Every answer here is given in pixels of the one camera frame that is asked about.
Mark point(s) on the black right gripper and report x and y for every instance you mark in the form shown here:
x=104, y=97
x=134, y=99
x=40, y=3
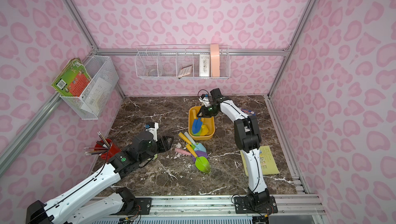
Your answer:
x=205, y=110

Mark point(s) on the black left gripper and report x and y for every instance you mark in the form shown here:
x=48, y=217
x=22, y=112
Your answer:
x=161, y=143

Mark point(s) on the blue shovel wooden handle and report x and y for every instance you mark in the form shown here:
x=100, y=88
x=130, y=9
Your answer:
x=197, y=123

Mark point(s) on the yellow plastic shovel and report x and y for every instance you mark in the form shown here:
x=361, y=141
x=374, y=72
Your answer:
x=204, y=130

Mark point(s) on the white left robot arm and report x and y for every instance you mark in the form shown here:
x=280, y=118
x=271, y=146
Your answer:
x=71, y=207

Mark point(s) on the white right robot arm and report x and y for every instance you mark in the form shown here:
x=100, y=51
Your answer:
x=247, y=138

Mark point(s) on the yellow plastic storage box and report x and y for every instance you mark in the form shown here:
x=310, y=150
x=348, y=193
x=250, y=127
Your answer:
x=209, y=122

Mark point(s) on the white box on shelf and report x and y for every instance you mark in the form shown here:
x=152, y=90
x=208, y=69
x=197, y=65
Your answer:
x=204, y=65

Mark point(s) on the pink box on shelf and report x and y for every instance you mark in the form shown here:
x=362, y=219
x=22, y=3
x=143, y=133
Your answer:
x=215, y=60

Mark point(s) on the blue Macmillan paperback book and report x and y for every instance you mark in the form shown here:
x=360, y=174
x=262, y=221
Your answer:
x=248, y=112

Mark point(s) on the small calculator on shelf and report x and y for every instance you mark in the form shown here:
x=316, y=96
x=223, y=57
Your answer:
x=185, y=71

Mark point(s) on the red pencil cup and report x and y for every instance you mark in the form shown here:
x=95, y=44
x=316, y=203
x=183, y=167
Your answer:
x=104, y=148

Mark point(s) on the yellow-green booklet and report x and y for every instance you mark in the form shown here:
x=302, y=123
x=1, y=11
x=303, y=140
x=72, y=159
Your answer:
x=267, y=161

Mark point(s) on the green red book in basket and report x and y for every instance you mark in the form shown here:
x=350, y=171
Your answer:
x=73, y=80

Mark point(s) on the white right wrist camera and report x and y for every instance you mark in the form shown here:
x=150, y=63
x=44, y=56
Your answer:
x=204, y=99

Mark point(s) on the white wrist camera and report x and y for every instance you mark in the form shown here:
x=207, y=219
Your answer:
x=152, y=128
x=204, y=99

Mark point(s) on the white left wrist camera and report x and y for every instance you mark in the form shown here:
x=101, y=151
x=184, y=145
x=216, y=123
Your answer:
x=152, y=128

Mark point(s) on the light blue shovel white handle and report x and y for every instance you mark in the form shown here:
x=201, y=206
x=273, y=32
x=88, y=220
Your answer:
x=197, y=146

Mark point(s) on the large green shovel yellow handle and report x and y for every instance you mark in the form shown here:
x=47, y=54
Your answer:
x=200, y=157

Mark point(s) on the white wire wall shelf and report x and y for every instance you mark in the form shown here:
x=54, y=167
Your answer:
x=154, y=62

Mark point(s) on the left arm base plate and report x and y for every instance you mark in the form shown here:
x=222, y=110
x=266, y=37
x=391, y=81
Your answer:
x=131, y=207

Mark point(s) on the white mesh wall basket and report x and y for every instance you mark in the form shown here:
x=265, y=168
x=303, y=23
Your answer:
x=90, y=104

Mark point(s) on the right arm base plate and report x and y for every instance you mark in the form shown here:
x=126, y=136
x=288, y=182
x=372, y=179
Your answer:
x=244, y=206

